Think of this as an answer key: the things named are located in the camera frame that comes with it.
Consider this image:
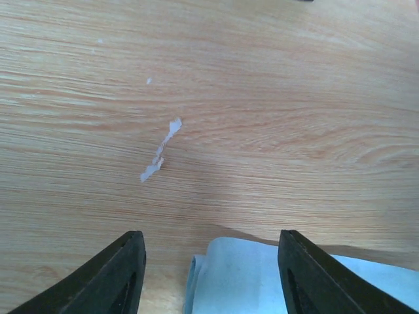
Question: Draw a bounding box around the white tape scrap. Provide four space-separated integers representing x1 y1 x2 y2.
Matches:
140 118 183 183

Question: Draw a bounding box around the light blue cleaning cloth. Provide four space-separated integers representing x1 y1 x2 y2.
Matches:
183 237 418 314

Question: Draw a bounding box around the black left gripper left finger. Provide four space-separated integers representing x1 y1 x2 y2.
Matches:
10 231 147 313

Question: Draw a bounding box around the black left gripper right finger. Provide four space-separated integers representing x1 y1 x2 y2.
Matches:
278 230 417 313

